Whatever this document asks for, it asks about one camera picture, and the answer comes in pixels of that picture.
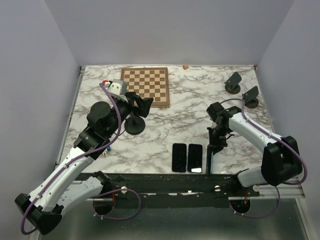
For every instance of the wooden chessboard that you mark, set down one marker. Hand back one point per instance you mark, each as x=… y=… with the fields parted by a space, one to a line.
x=149 y=82

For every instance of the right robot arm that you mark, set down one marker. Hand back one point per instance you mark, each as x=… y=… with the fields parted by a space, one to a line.
x=281 y=160

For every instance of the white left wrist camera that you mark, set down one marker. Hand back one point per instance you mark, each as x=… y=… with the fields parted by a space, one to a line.
x=117 y=89

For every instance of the round wooden stand right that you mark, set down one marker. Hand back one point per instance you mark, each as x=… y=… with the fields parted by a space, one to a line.
x=250 y=98

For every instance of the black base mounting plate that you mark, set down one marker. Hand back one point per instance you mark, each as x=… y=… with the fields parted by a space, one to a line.
x=132 y=199

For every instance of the small wooden cube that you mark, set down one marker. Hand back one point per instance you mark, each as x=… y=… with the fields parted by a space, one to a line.
x=185 y=66

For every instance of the beige blue toy block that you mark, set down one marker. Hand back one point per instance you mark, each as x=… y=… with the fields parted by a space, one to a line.
x=106 y=151

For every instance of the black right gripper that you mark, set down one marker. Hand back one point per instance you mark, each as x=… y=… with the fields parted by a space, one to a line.
x=217 y=145

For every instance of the aluminium rail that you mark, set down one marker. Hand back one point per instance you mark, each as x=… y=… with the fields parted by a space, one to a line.
x=275 y=191

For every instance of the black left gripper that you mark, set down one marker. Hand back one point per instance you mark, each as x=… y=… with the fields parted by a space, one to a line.
x=144 y=104

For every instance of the black round-base phone stand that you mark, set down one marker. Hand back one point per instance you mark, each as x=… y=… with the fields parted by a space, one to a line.
x=134 y=125

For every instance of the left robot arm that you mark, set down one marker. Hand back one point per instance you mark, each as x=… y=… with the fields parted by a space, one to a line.
x=45 y=206

